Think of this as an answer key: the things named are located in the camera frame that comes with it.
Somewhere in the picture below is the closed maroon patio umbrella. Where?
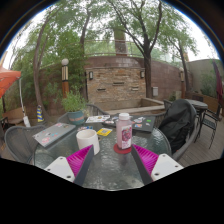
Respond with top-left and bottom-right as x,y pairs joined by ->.
212,59 -> 224,108

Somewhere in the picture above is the white sticker sheet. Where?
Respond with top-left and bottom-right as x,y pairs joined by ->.
84,114 -> 111,124

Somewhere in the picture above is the yellow sticker card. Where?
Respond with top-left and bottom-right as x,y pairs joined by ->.
96,127 -> 113,137

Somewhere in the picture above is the dark round patio table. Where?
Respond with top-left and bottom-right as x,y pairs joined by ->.
184,98 -> 209,141

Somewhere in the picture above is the purple juice bottle white cap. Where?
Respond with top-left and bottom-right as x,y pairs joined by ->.
115,112 -> 134,150

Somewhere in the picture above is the blue yellow striped cone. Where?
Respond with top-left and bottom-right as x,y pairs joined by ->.
36,104 -> 45,123

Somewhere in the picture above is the orange canopy tent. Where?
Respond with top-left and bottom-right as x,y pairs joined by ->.
0,66 -> 31,128

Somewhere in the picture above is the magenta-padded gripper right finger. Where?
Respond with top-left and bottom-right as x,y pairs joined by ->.
130,143 -> 185,186

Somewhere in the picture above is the silver laptop with stickers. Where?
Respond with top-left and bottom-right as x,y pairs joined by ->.
32,122 -> 78,148

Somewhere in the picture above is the black laptop with stickers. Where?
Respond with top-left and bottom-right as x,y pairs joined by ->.
102,114 -> 157,133

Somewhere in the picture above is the tall dark-trunked tree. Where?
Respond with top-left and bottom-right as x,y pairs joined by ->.
103,0 -> 199,99

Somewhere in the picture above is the white cup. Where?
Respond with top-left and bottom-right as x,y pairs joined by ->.
75,128 -> 101,156

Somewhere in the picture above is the globe-topped lamp post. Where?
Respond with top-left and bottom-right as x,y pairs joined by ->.
60,58 -> 70,98

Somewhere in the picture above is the green plant in teal pot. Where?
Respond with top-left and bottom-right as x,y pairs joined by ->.
60,89 -> 88,126

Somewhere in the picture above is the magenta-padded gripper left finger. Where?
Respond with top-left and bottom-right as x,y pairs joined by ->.
44,144 -> 95,187

